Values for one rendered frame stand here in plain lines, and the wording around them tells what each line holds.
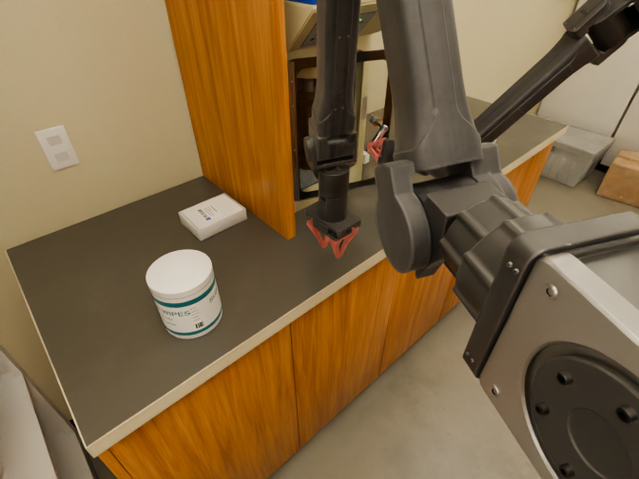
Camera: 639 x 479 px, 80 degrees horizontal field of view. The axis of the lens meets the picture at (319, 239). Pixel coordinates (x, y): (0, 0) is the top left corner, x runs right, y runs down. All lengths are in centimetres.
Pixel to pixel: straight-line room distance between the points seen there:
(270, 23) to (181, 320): 62
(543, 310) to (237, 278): 84
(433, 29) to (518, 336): 23
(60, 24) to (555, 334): 120
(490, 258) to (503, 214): 4
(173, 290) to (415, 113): 60
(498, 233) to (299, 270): 78
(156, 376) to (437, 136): 71
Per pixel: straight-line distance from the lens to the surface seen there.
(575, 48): 91
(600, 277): 23
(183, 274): 82
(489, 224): 28
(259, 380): 108
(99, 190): 137
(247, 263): 104
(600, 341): 21
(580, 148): 357
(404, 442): 181
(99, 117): 130
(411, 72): 34
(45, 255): 128
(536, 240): 23
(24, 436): 150
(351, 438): 178
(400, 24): 35
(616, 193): 368
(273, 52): 88
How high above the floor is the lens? 164
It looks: 40 degrees down
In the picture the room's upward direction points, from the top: straight up
